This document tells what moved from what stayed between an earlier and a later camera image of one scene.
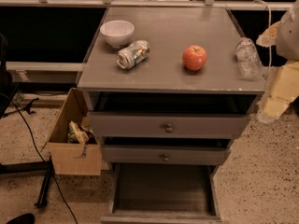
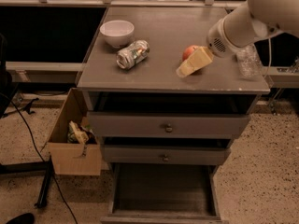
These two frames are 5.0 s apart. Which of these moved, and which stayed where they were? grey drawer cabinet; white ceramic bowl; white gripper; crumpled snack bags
Moved: white gripper
Stayed: crumpled snack bags; white ceramic bowl; grey drawer cabinet
